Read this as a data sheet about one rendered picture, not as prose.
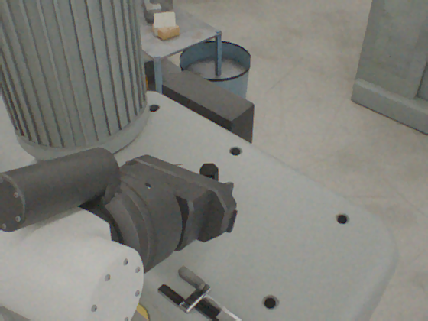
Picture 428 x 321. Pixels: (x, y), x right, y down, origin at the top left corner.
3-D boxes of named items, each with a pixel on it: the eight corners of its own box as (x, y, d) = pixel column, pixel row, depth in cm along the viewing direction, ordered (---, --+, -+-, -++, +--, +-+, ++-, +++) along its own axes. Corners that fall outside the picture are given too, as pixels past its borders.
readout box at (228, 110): (254, 171, 114) (259, 100, 99) (229, 193, 109) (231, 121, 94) (191, 134, 123) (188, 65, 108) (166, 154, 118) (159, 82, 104)
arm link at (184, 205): (119, 216, 51) (43, 253, 41) (134, 131, 49) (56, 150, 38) (224, 262, 47) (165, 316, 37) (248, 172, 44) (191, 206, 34)
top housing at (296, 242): (385, 297, 66) (420, 230, 55) (280, 452, 52) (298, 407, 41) (154, 150, 88) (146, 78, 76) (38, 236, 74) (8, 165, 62)
